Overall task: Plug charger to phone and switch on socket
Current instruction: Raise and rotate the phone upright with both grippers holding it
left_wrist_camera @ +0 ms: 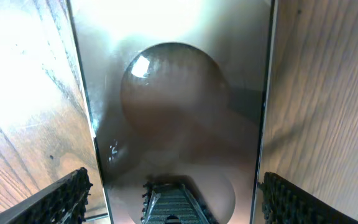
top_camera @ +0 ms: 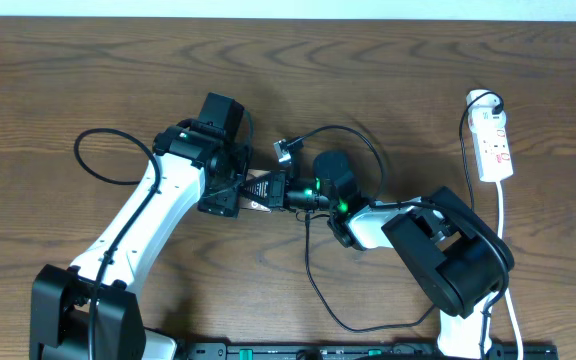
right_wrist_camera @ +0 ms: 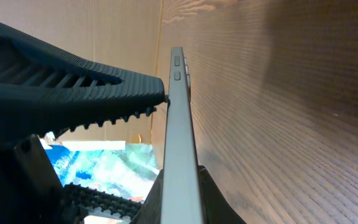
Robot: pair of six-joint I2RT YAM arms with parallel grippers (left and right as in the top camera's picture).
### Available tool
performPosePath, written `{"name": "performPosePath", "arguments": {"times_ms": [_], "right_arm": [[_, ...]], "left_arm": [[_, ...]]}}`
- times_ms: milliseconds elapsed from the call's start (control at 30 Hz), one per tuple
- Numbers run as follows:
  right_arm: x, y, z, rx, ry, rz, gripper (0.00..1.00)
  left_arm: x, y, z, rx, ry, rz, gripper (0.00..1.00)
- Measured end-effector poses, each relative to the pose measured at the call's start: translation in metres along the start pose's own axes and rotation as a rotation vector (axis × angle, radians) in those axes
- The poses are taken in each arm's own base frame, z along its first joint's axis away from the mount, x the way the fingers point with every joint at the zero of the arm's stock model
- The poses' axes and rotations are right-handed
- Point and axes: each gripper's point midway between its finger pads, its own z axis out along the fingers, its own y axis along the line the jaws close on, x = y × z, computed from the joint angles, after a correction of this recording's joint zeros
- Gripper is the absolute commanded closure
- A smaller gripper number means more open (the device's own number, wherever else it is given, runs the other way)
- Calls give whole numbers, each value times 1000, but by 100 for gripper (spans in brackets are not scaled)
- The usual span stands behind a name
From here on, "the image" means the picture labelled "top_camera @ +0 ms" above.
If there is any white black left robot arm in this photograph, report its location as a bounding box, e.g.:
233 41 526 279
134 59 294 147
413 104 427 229
29 93 252 359

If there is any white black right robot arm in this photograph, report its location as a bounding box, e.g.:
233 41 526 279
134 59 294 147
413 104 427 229
239 151 514 359

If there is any white USB charger adapter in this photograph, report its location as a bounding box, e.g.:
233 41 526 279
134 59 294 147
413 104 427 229
466 89 504 115

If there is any white power strip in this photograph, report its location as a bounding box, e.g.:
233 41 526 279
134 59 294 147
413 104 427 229
468 107 514 183

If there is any black charging cable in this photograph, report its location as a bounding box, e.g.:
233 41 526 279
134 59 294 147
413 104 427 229
295 90 506 334

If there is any white power strip cord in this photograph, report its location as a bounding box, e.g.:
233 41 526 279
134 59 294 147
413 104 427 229
495 180 525 360

